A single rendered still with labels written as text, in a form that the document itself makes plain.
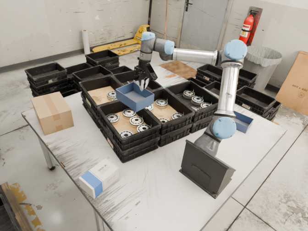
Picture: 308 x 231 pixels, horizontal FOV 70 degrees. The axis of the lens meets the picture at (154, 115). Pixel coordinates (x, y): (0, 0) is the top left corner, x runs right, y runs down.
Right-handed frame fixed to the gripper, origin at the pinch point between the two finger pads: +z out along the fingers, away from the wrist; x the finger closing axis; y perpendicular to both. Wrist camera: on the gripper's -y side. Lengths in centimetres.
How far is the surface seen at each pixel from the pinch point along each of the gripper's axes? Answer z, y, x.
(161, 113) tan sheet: 26.8, 0.7, -23.8
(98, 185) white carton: 40, -22, 46
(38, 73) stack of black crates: 61, 186, 4
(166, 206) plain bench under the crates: 45, -53, 20
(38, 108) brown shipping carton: 32, 59, 47
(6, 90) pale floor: 116, 260, 30
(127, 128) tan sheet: 30.5, 3.1, 7.4
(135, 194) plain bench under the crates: 46, -35, 29
